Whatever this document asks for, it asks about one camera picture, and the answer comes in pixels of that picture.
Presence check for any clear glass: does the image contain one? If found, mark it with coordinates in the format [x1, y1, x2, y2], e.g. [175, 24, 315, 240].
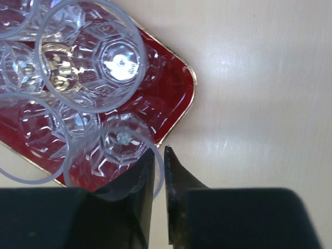
[1, 92, 100, 184]
[1, 40, 45, 94]
[35, 1, 147, 113]
[1, 0, 58, 42]
[63, 113, 164, 198]

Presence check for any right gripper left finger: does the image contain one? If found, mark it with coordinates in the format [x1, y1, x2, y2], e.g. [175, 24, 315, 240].
[1, 149, 155, 248]

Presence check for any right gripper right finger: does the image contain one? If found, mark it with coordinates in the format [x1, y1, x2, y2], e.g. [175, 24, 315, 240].
[164, 146, 322, 248]

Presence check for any red rectangular tray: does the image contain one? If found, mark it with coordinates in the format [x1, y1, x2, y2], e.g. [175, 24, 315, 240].
[1, 21, 197, 184]

